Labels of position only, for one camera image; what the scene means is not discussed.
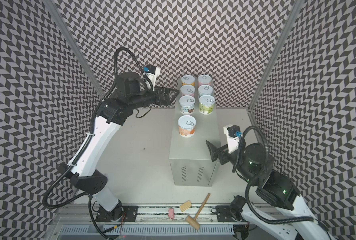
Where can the green labelled front can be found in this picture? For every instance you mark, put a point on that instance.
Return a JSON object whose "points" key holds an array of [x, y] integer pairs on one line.
{"points": [[206, 104]]}

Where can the small wooden block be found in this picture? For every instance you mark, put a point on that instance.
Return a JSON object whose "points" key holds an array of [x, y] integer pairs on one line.
{"points": [[185, 206]]}

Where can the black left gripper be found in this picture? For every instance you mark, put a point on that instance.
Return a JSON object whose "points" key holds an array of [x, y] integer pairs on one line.
{"points": [[167, 100]]}

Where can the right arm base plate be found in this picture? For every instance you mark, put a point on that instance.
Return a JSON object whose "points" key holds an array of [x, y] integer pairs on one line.
{"points": [[225, 214]]}

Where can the yellow labelled can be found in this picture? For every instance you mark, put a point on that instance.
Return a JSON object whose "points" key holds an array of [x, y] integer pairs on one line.
{"points": [[188, 80]]}

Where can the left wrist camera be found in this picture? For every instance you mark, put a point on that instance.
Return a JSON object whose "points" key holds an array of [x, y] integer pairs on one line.
{"points": [[151, 74]]}

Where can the wooden mallet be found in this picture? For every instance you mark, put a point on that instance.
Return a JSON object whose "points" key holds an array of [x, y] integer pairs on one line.
{"points": [[192, 221]]}

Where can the pink labelled can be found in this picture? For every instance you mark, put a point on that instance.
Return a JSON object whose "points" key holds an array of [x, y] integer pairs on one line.
{"points": [[205, 80]]}

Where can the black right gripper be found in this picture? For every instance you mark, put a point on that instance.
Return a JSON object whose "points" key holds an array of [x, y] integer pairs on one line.
{"points": [[222, 154]]}

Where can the pink can sideways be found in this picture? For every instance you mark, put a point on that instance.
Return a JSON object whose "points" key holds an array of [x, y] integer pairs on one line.
{"points": [[188, 90]]}

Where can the aluminium front rail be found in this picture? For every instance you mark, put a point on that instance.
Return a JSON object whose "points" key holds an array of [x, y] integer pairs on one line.
{"points": [[148, 213]]}

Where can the pink eraser block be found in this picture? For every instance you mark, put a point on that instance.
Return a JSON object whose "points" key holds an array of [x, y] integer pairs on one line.
{"points": [[171, 213]]}

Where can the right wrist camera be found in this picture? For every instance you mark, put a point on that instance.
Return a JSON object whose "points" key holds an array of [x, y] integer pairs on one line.
{"points": [[233, 134]]}

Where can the orange labelled can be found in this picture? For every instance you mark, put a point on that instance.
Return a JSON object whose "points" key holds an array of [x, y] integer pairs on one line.
{"points": [[187, 126]]}

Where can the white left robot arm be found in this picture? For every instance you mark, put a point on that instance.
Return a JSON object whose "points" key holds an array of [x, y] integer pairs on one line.
{"points": [[129, 92]]}

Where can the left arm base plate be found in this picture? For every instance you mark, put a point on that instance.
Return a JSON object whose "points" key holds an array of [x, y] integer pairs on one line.
{"points": [[127, 213]]}

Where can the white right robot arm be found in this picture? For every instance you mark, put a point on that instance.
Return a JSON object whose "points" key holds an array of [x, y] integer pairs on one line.
{"points": [[254, 166]]}

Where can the white metal cabinet counter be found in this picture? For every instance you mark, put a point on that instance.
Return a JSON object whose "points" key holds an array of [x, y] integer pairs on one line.
{"points": [[190, 159]]}

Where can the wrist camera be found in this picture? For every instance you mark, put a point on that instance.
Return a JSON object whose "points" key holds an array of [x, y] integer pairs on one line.
{"points": [[233, 134], [151, 74]]}

